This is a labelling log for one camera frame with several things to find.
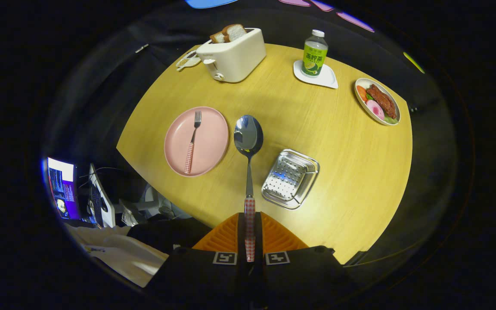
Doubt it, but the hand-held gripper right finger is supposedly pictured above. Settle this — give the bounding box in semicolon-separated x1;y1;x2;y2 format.
251;211;360;308

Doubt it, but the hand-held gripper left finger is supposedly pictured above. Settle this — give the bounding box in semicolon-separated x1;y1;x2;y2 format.
145;212;249;308

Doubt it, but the checkered handle metal fork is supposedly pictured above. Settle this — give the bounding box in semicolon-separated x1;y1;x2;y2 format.
184;111;202;174

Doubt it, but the checkered handle metal spoon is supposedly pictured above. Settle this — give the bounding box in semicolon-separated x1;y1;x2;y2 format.
233;114;264;263

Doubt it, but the perforated metal tray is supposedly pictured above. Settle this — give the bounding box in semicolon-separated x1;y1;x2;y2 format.
261;149;320;210

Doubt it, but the dark clothing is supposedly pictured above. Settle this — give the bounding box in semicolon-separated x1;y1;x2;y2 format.
127;217;212;254

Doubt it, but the grey white chair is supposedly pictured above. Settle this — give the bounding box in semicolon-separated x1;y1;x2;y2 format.
119;183;190;226

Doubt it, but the pink round plate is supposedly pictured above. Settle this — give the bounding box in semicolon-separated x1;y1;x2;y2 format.
164;106;230;177

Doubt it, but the white clothing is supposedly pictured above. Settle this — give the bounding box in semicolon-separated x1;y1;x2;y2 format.
65;224;169;288

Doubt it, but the white-edged monitor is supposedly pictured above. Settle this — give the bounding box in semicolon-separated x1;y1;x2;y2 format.
88;164;116;228

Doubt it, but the white square coaster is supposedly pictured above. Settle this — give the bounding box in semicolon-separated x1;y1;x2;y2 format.
293;59;339;90

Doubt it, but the pink food slice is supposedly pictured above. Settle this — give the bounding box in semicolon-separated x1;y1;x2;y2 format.
366;99;385;121

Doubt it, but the white toaster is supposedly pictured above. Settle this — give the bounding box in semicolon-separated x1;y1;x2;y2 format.
195;28;267;84

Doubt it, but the white divided condiment dish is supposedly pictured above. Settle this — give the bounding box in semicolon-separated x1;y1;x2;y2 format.
176;50;202;72

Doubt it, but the brown meat piece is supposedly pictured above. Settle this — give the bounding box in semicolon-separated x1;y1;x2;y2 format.
366;84;397;120

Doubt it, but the green label drink bottle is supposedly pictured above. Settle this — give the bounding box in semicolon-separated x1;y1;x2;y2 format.
301;29;329;78

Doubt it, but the lit computer screen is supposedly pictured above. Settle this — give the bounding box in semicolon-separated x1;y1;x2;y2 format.
46;157;78;220

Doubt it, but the white oval food plate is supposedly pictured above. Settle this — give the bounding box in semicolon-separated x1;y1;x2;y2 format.
354;77;401;126

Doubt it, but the black cable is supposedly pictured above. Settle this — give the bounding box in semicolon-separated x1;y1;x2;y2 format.
78;167;121;179

